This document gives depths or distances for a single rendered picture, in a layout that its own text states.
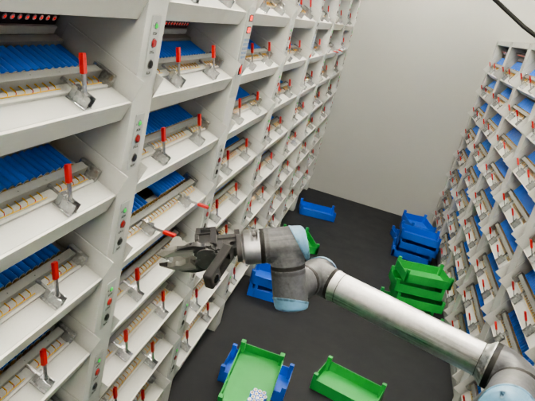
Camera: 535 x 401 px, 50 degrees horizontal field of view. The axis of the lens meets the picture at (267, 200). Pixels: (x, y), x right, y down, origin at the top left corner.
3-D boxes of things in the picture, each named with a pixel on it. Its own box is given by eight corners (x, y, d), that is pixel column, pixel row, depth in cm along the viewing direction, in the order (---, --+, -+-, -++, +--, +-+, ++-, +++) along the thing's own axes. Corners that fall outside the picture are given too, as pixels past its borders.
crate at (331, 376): (382, 397, 271) (387, 383, 269) (369, 420, 254) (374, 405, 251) (325, 368, 283) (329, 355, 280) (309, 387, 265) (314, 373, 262)
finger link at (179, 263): (163, 258, 152) (197, 251, 152) (162, 275, 148) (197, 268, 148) (159, 250, 150) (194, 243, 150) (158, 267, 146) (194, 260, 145)
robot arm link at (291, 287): (319, 304, 153) (316, 258, 152) (298, 317, 144) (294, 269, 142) (289, 300, 159) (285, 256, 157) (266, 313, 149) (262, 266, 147)
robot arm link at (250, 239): (262, 270, 148) (260, 244, 141) (243, 272, 147) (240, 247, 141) (259, 245, 154) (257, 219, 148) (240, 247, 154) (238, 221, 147)
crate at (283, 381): (290, 378, 268) (294, 364, 266) (281, 404, 250) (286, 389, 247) (230, 356, 273) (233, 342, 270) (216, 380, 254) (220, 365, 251)
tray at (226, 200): (242, 203, 267) (259, 181, 262) (197, 248, 210) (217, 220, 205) (208, 176, 267) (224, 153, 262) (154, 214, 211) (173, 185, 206)
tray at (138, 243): (199, 205, 195) (214, 184, 192) (113, 275, 138) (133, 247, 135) (153, 169, 195) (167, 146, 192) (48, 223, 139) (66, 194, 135)
